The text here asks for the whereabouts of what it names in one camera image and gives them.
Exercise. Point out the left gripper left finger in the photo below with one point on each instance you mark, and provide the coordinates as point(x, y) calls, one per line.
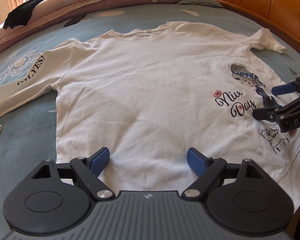
point(86, 172)

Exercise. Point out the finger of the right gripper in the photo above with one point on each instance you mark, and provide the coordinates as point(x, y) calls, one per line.
point(268, 113)
point(291, 87)

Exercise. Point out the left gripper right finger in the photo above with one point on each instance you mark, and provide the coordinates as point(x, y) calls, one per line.
point(209, 172)

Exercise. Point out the white printed t-shirt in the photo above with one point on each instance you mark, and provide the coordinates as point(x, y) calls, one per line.
point(149, 95)

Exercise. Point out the blue-green lower pillow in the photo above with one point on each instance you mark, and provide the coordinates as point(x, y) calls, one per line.
point(205, 3)

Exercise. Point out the black garment on quilt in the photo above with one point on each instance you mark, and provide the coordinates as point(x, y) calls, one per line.
point(21, 14)

